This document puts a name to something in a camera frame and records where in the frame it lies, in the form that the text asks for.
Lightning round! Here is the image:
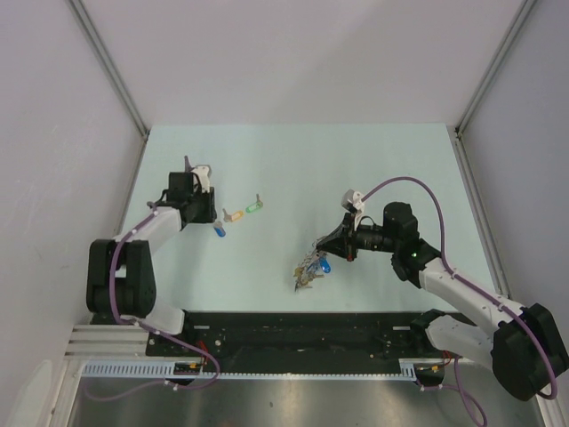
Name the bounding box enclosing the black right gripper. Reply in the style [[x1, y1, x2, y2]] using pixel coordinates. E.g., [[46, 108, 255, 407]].
[[317, 212, 398, 262]]

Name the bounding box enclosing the blue tag key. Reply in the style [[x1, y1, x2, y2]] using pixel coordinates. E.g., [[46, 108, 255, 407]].
[[213, 221, 226, 238], [318, 257, 332, 274]]

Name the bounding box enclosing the metal disc keyring organizer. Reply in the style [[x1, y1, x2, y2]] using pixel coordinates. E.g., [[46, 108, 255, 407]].
[[293, 248, 325, 291]]

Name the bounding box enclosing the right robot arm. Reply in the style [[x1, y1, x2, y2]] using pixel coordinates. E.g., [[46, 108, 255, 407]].
[[317, 202, 568, 401]]

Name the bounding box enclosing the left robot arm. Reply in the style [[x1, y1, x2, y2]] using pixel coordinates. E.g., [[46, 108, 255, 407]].
[[86, 165, 217, 356]]

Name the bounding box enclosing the orange tag key on table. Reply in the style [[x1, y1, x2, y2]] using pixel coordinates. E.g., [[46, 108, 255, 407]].
[[222, 208, 244, 222]]

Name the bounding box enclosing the green tag key on table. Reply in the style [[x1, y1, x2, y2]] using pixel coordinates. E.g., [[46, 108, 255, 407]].
[[245, 193, 264, 214]]

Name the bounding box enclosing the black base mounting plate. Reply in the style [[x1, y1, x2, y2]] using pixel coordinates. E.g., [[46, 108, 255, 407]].
[[91, 310, 454, 375]]

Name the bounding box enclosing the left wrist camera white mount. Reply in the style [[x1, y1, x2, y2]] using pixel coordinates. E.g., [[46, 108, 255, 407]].
[[184, 156, 212, 193]]

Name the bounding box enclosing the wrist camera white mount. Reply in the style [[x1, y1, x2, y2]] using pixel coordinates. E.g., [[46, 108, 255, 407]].
[[184, 156, 212, 193], [341, 189, 365, 228]]

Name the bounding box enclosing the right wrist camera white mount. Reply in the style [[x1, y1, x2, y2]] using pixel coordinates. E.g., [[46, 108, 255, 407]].
[[341, 189, 365, 228]]

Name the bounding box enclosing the white slotted cable duct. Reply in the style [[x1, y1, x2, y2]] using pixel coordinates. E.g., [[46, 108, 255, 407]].
[[81, 359, 444, 381]]

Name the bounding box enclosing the right aluminium side rail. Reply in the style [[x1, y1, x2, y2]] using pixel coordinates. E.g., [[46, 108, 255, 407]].
[[447, 126, 511, 296]]

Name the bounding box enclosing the aluminium front rail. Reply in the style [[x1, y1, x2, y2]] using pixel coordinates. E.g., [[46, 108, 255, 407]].
[[64, 325, 148, 360]]

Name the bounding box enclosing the left aluminium frame post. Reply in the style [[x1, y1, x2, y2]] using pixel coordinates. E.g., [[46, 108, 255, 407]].
[[65, 0, 150, 141]]

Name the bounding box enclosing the aluminium frame post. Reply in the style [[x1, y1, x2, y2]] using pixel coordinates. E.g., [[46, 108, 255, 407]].
[[65, 0, 150, 141], [454, 0, 541, 138]]

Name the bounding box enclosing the right aluminium frame post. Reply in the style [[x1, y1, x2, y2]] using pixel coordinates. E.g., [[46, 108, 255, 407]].
[[454, 0, 541, 138]]

